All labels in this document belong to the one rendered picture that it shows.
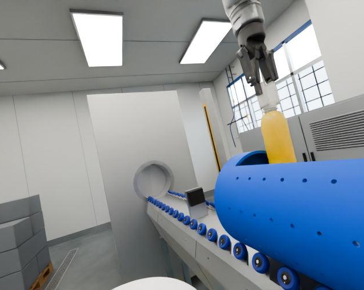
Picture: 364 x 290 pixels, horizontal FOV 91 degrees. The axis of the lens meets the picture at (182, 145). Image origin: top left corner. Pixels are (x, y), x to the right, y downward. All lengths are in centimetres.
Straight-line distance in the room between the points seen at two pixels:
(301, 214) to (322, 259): 7
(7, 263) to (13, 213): 64
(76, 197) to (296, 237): 465
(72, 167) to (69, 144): 54
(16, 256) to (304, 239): 293
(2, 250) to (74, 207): 206
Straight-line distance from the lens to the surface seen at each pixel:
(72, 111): 504
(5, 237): 301
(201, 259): 83
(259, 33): 62
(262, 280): 58
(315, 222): 36
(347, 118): 215
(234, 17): 66
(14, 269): 308
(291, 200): 38
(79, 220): 490
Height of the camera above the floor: 127
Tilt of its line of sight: 4 degrees up
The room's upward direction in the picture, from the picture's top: 13 degrees counter-clockwise
